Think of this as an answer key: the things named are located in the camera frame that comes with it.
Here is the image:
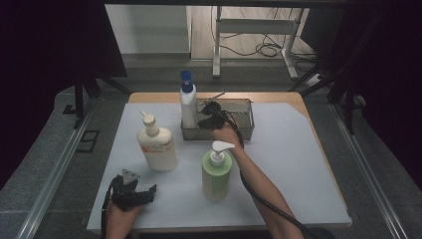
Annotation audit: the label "dark curtain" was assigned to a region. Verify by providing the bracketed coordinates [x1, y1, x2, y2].
[0, 0, 127, 190]
[300, 0, 422, 190]

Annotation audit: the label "person's right hand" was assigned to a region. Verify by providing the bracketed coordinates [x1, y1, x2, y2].
[210, 121, 246, 155]

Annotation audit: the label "metal mesh basket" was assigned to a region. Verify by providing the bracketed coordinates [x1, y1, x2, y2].
[180, 97, 256, 141]

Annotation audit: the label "white bottle with blue pump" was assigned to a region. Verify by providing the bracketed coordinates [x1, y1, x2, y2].
[179, 70, 199, 129]

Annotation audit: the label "aluminium rail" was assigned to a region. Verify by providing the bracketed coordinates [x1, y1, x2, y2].
[15, 99, 98, 239]
[330, 103, 408, 239]

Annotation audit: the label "black metal stand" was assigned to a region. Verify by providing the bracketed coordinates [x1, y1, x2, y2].
[288, 63, 357, 135]
[73, 66, 133, 129]

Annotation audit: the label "left hand-held gripper cable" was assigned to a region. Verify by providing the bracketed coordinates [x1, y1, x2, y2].
[100, 180, 116, 239]

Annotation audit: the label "cream pump bottle orange label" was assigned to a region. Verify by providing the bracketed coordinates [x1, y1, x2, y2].
[136, 110, 179, 172]

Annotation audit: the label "person's left hand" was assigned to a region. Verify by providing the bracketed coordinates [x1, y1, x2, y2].
[105, 201, 144, 233]

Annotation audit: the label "black floor cables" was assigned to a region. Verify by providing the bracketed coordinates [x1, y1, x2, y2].
[218, 8, 317, 72]

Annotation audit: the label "white cabinet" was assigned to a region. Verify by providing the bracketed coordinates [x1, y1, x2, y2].
[105, 4, 193, 61]

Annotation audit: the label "white power strip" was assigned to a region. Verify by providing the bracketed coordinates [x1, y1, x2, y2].
[305, 73, 324, 88]

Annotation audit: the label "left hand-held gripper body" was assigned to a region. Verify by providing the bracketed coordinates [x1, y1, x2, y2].
[108, 168, 148, 212]

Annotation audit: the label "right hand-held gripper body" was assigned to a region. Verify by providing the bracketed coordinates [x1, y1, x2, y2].
[199, 91, 234, 130]

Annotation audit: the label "green pump bottle white nozzle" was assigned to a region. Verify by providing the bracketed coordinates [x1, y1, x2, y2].
[201, 140, 236, 203]

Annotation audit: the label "white desk frame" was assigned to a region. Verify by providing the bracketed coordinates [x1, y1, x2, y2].
[212, 5, 305, 81]

